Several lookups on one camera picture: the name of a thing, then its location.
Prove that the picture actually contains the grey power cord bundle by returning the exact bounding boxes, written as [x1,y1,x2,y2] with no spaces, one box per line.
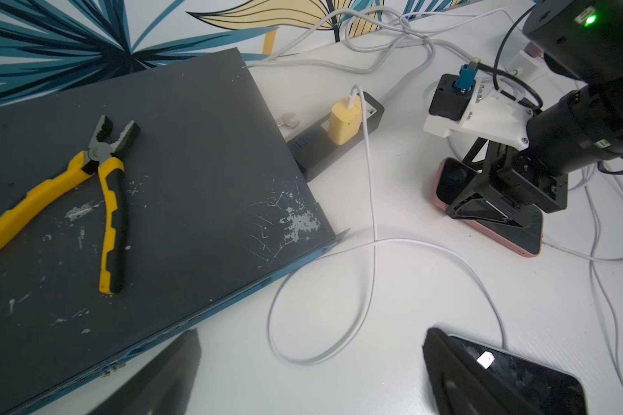
[245,3,525,105]

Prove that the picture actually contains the yellow charger plug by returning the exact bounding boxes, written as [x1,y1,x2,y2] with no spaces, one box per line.
[328,95,363,145]

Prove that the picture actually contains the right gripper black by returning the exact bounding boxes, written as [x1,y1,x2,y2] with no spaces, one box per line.
[445,138,569,228]

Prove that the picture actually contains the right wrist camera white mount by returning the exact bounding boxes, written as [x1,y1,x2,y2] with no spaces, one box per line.
[424,59,534,150]

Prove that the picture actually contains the phone with pink case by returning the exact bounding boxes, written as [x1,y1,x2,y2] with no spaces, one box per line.
[431,157,543,258]

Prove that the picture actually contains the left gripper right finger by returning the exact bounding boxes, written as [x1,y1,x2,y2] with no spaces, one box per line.
[422,328,541,414]

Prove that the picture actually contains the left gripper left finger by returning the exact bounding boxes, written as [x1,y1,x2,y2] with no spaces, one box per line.
[91,330,202,414]

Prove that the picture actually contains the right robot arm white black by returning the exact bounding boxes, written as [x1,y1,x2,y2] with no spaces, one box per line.
[446,1,623,228]

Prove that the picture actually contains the white power strip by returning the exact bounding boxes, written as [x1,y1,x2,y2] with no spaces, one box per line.
[505,43,548,83]

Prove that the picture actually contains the phone with light blue case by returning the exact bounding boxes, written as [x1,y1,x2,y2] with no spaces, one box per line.
[449,335,588,414]

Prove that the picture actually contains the yellow black pliers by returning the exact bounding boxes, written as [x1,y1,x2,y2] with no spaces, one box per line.
[0,115,142,296]

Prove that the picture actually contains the black power strip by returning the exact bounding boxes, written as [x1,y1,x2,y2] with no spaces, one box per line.
[288,90,384,183]

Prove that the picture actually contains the white charging cable pink phone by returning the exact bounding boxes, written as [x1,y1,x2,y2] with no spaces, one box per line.
[539,165,623,264]

